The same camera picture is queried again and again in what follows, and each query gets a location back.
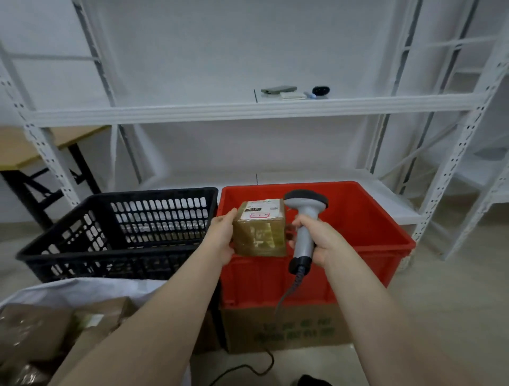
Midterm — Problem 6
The grey handheld barcode scanner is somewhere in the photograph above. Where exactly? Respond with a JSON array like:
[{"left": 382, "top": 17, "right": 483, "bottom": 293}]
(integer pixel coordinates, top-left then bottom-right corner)
[{"left": 283, "top": 189, "right": 329, "bottom": 276}]

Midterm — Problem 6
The cardboard box with green print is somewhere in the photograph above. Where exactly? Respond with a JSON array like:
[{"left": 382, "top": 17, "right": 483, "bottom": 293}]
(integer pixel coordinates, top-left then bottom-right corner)
[{"left": 220, "top": 302, "right": 353, "bottom": 354}]

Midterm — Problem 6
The person's left forearm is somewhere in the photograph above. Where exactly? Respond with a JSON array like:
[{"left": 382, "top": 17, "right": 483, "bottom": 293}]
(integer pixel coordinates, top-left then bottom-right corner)
[{"left": 48, "top": 247, "right": 229, "bottom": 386}]

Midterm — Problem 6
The white woven sack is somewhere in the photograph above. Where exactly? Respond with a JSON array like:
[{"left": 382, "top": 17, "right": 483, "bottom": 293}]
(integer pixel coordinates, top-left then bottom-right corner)
[{"left": 0, "top": 277, "right": 192, "bottom": 386}]

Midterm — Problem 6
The black plastic lattice basket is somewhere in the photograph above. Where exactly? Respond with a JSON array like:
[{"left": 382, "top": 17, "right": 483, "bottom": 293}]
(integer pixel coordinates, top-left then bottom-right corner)
[{"left": 16, "top": 187, "right": 219, "bottom": 284}]

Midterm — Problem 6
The person's right forearm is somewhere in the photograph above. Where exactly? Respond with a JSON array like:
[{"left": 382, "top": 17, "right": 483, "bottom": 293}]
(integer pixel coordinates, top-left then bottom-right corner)
[{"left": 323, "top": 255, "right": 484, "bottom": 386}]

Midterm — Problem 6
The person's left hand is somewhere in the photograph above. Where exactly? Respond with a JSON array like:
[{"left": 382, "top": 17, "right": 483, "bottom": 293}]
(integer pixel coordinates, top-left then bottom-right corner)
[{"left": 201, "top": 208, "right": 239, "bottom": 266}]

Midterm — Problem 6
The wooden table with black legs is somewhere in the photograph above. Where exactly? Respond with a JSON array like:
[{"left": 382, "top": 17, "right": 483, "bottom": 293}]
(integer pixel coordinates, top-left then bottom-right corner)
[{"left": 0, "top": 125, "right": 112, "bottom": 231}]

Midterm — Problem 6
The black shoe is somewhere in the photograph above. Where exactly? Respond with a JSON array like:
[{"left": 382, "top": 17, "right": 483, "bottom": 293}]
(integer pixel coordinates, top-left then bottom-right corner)
[{"left": 296, "top": 374, "right": 333, "bottom": 386}]

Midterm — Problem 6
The white metal shelving rack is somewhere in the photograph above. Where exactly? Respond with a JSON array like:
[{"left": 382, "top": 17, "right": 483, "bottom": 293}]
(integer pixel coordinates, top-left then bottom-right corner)
[
  {"left": 0, "top": 0, "right": 509, "bottom": 255},
  {"left": 398, "top": 0, "right": 509, "bottom": 261}
]

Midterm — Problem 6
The black scanner cable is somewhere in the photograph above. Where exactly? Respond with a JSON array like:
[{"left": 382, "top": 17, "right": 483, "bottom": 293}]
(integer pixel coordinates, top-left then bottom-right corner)
[{"left": 208, "top": 264, "right": 308, "bottom": 386}]

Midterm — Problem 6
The long brown taped parcel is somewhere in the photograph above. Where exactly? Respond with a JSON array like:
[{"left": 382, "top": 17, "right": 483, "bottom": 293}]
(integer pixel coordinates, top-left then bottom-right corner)
[{"left": 48, "top": 318, "right": 122, "bottom": 386}]

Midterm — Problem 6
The small taped cardboard parcel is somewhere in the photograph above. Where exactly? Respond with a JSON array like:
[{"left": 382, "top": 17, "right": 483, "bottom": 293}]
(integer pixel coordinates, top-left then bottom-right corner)
[{"left": 232, "top": 198, "right": 288, "bottom": 257}]

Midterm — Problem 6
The person's right hand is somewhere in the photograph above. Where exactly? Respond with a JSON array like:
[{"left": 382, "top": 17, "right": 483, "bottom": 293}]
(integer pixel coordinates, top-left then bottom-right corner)
[{"left": 287, "top": 214, "right": 353, "bottom": 272}]

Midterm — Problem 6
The red plastic crate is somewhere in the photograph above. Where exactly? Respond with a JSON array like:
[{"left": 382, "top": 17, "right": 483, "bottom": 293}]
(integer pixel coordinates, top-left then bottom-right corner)
[{"left": 217, "top": 181, "right": 416, "bottom": 310}]

